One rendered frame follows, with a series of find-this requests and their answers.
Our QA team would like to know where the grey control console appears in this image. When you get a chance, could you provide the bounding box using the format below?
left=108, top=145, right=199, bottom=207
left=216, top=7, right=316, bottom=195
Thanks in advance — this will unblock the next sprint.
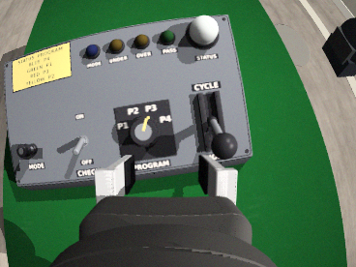
left=4, top=15, right=252, bottom=191

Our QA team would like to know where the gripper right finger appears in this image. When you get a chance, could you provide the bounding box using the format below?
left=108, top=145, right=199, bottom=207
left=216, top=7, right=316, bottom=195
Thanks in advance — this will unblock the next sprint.
left=198, top=155, right=237, bottom=205

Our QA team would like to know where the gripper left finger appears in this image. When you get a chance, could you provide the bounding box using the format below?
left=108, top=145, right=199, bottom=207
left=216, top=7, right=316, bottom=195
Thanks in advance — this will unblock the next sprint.
left=94, top=155, right=135, bottom=203

